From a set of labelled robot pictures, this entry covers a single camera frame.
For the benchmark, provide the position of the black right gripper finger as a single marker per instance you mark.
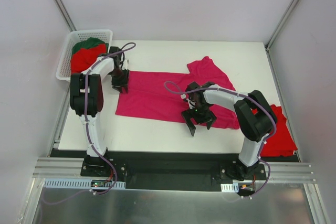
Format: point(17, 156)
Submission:
point(187, 116)
point(209, 119)

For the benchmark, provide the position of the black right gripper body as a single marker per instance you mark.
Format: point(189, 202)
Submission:
point(198, 116)

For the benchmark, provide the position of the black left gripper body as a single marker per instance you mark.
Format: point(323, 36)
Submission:
point(119, 83)

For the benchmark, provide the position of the pink t shirt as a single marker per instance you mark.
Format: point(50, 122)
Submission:
point(149, 99)

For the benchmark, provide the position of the white perforated plastic basket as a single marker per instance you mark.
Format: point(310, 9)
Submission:
point(64, 70)

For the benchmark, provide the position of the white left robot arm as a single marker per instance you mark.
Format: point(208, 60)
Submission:
point(86, 92)

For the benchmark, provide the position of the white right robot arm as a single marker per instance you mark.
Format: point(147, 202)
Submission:
point(255, 117)

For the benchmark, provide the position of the red t shirt in basket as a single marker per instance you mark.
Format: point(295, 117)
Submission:
point(83, 56)

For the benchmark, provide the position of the green t shirt in basket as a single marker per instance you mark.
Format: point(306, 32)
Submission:
point(88, 44)

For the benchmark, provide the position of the folded red t shirt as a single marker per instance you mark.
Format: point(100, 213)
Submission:
point(280, 144)

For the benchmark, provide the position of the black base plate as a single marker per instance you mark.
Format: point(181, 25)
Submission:
point(167, 171)

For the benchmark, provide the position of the left aluminium frame post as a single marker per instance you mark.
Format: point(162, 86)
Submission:
point(65, 15)

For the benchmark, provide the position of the aluminium frame post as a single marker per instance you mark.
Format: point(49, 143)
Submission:
point(65, 15)
point(285, 17)

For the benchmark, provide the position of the right aluminium frame post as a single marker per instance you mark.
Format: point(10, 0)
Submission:
point(285, 17)

